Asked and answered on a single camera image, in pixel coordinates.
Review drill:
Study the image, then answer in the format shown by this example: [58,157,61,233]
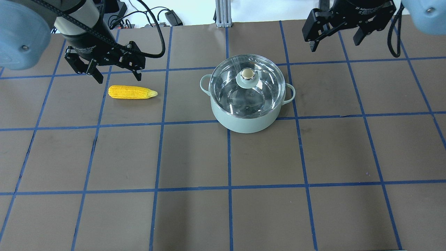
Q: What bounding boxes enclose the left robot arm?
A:
[0,0,146,84]

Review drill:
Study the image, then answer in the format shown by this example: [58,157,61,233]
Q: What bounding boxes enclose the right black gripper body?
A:
[323,0,397,30]

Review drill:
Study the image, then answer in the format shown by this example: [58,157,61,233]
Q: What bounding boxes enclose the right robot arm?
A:
[302,0,446,58]

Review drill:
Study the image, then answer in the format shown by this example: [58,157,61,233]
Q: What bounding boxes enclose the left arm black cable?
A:
[31,0,166,59]

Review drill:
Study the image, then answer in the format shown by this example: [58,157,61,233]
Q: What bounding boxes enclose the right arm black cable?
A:
[387,5,405,58]

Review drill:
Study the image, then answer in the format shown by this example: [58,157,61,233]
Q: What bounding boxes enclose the black power adapter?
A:
[164,10,183,26]

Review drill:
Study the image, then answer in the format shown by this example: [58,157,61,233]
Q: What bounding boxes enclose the light green pot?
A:
[200,54,296,134]

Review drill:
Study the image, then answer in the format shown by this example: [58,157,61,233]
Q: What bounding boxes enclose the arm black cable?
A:
[387,5,405,58]
[31,0,166,59]

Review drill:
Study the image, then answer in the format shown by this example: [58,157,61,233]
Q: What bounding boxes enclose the yellow corn cob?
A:
[107,85,158,100]

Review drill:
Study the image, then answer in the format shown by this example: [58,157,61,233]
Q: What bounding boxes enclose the glass pot lid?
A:
[206,54,286,119]

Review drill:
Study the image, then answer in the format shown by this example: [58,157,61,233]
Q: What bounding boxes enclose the aluminium frame post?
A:
[215,0,233,28]

